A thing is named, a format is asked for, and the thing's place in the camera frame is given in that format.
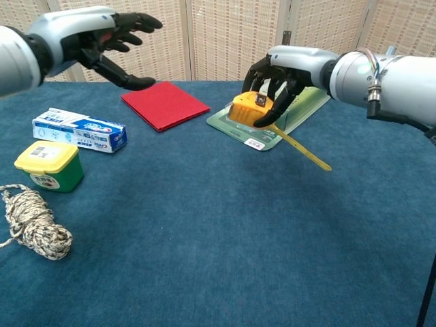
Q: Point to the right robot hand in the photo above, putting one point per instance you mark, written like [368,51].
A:
[299,61]

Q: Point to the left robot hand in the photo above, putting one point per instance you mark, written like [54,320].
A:
[75,30]

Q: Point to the yellow tape measure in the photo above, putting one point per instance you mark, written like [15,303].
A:
[245,110]

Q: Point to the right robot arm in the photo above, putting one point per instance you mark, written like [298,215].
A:
[402,81]

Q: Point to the metal screen hinge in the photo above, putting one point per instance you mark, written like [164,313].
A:
[286,37]

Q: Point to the woven folding screen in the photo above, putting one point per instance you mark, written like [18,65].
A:
[221,41]

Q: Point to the green power strip blister pack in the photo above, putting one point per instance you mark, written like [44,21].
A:
[235,131]

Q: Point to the blue white toothpaste box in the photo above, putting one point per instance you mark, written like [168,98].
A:
[81,131]

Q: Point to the red folded cloth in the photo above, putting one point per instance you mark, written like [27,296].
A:
[165,107]

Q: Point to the green tub with yellow lid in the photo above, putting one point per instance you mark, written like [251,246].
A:
[51,167]

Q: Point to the blue table cloth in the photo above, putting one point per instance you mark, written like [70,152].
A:
[218,255]

